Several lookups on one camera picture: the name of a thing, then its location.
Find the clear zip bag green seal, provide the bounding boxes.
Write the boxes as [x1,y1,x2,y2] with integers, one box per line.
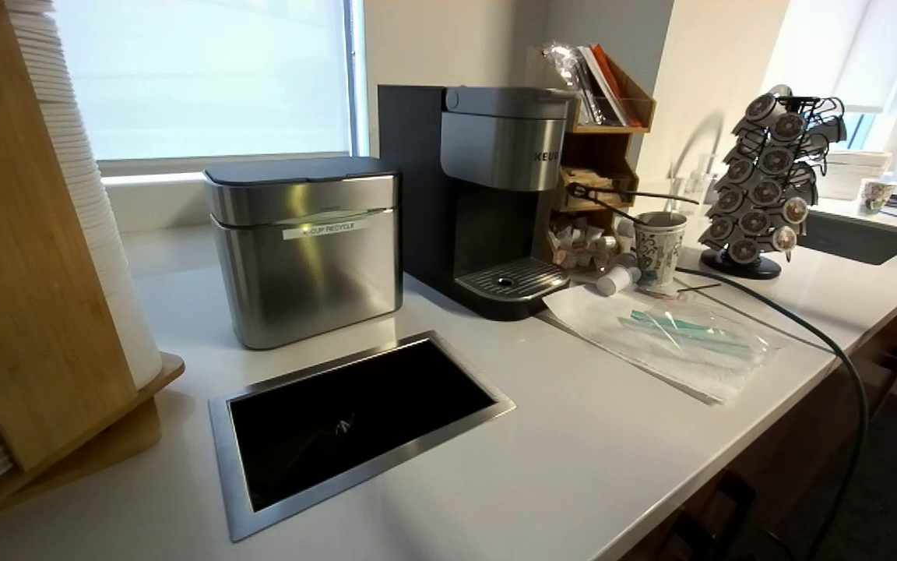
[538,282,785,407]

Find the white creamer cup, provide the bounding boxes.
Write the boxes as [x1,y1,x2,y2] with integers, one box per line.
[592,264,640,299]

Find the brown lid coffee pod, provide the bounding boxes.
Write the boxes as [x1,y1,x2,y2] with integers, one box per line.
[758,143,793,177]
[721,152,754,188]
[741,92,780,124]
[730,233,764,267]
[738,206,773,240]
[709,185,746,219]
[748,174,785,208]
[773,110,808,146]

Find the bright window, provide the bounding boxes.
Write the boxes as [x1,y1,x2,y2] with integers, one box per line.
[53,0,368,177]

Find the stainless steel bin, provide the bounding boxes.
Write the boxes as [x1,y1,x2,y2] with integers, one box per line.
[204,152,401,352]

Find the patterned paper cup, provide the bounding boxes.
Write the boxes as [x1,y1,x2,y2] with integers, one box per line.
[629,208,692,299]
[857,174,897,219]

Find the orange white paper packet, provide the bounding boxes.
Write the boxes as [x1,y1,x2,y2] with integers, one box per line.
[575,42,640,132]

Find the wooden lid stand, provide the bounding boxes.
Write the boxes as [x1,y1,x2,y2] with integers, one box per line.
[0,0,186,524]

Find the black silver coffee machine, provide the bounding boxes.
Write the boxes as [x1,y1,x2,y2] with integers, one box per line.
[374,81,575,322]

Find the dark wooden cabinet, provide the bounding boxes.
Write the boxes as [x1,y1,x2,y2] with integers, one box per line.
[613,267,897,561]

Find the black stirrers bundle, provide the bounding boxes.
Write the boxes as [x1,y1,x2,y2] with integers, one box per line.
[571,185,649,224]

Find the grey green cable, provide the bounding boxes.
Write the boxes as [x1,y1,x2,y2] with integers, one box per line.
[676,262,875,561]

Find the white container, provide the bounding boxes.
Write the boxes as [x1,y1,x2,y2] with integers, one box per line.
[818,146,897,202]

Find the small creamer cup heap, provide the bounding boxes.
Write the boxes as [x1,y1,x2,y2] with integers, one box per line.
[547,223,629,273]

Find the steel sink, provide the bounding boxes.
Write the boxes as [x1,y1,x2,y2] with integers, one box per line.
[798,206,897,267]

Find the black wire pod carousel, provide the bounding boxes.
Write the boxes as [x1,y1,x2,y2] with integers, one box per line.
[694,85,851,282]

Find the wooden condiment organizer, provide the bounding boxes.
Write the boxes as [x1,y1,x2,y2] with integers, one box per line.
[547,42,659,273]

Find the steel framed counter chute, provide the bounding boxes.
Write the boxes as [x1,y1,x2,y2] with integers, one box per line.
[205,331,517,545]

